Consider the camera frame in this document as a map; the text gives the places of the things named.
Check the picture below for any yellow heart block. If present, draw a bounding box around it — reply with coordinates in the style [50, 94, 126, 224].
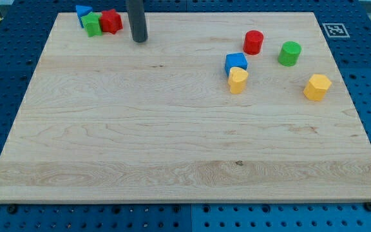
[228, 66, 249, 94]

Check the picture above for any red star block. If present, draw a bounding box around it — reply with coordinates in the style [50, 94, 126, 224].
[99, 9, 124, 34]

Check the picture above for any green star block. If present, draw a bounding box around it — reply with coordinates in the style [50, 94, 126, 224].
[81, 12, 102, 37]

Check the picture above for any light wooden board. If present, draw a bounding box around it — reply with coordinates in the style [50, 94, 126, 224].
[0, 12, 371, 204]

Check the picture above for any blue cube block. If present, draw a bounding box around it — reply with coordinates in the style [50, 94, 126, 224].
[224, 53, 248, 76]

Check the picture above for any red cylinder block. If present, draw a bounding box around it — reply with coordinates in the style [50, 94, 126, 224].
[243, 30, 264, 55]

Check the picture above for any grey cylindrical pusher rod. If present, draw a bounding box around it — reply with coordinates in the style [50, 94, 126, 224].
[126, 0, 148, 43]

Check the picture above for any green cylinder block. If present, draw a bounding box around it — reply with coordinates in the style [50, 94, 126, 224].
[278, 41, 302, 66]

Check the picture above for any yellow hexagon block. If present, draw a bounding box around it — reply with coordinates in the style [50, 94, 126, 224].
[303, 74, 332, 101]

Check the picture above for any blue triangle block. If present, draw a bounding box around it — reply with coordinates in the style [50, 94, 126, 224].
[75, 5, 93, 28]

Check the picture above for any white fiducial marker tag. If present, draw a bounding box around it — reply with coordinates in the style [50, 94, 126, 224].
[323, 23, 350, 38]

